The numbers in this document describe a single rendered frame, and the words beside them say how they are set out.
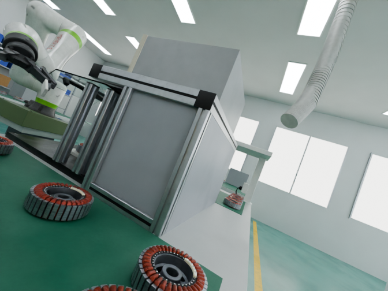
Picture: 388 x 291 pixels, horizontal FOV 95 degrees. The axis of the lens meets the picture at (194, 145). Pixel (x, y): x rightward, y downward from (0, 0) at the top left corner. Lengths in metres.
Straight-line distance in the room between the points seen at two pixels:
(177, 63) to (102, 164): 0.41
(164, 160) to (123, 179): 0.13
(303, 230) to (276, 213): 0.69
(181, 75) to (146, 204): 0.42
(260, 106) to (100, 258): 5.60
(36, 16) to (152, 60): 0.83
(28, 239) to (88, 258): 0.09
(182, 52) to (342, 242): 5.60
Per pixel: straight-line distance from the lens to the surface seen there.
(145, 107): 0.53
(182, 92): 0.48
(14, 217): 0.43
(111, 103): 0.63
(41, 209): 0.42
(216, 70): 0.62
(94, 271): 0.34
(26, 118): 1.39
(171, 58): 0.71
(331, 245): 5.80
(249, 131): 5.52
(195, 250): 0.49
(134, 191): 0.51
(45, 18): 1.43
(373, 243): 6.05
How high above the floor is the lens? 0.95
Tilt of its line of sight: 3 degrees up
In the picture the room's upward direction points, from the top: 22 degrees clockwise
